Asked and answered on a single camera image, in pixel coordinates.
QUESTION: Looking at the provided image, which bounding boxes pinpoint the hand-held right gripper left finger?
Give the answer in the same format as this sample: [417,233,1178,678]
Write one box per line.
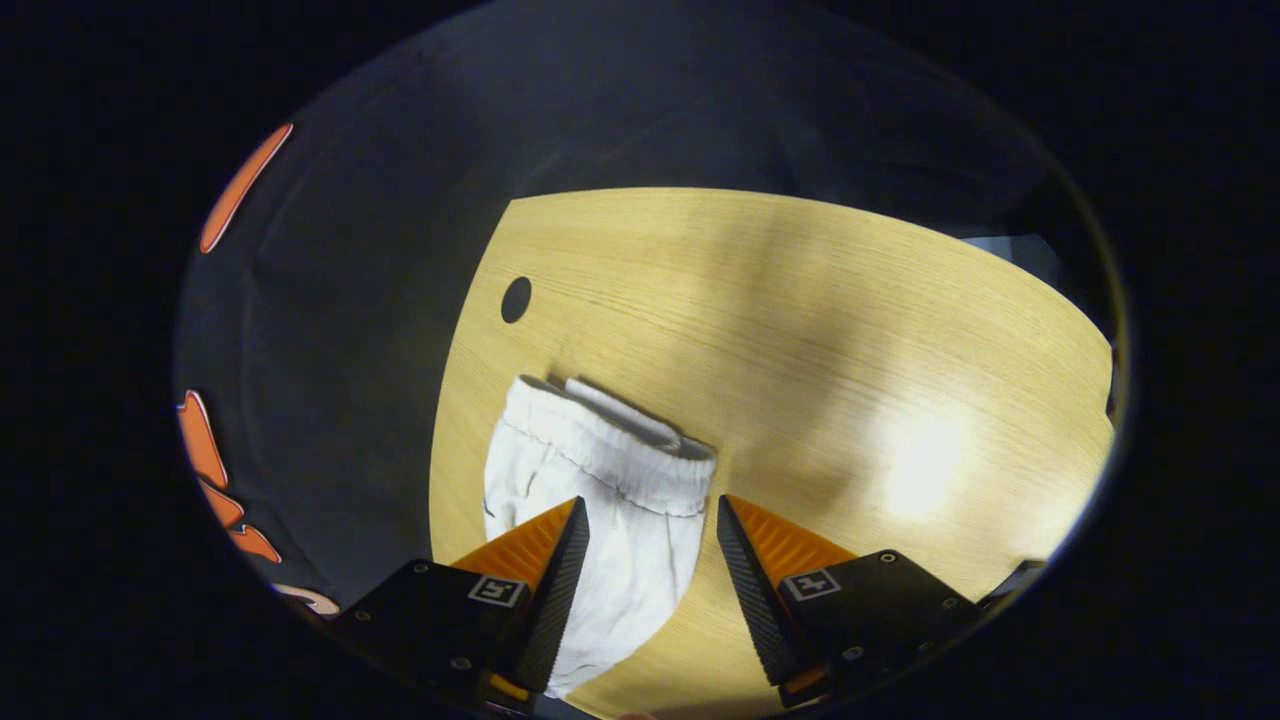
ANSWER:
[330,497,591,713]

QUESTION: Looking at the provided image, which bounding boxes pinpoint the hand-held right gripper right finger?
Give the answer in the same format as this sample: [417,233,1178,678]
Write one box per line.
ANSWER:
[717,495,986,709]

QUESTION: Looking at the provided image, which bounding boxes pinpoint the white jeans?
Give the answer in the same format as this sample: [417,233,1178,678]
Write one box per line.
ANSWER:
[483,375,718,699]

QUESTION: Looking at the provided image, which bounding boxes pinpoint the black backdrop cloth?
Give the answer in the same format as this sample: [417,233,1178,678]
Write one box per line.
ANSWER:
[172,0,1126,621]

